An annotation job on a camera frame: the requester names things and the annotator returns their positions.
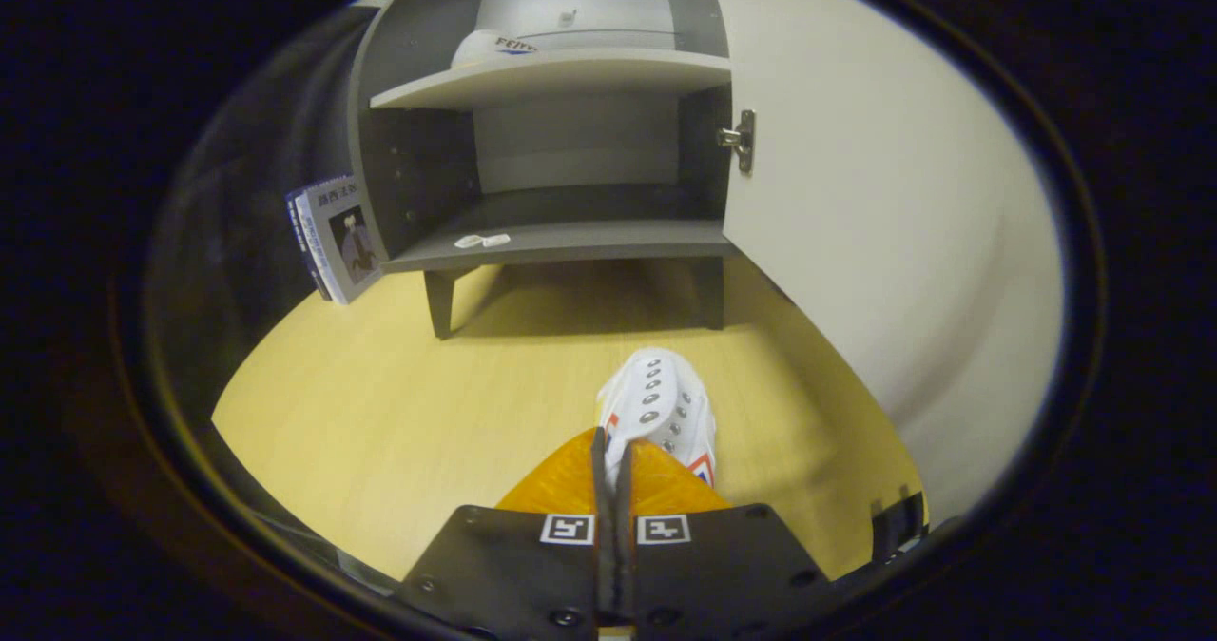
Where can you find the metal door hinge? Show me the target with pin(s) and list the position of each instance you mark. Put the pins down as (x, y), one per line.
(742, 139)

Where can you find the book with figure cover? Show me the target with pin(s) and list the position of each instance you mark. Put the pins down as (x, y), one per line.
(347, 242)

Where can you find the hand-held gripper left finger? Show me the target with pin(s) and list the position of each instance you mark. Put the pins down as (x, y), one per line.
(513, 565)

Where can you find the white shoe cabinet door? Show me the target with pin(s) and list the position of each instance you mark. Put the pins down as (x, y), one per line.
(875, 194)

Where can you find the black stand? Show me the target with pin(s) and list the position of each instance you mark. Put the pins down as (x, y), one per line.
(898, 527)

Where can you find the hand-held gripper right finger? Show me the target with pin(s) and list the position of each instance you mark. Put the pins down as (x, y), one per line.
(713, 565)

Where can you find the small white plastic piece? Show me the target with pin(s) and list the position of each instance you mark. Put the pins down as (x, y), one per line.
(480, 240)

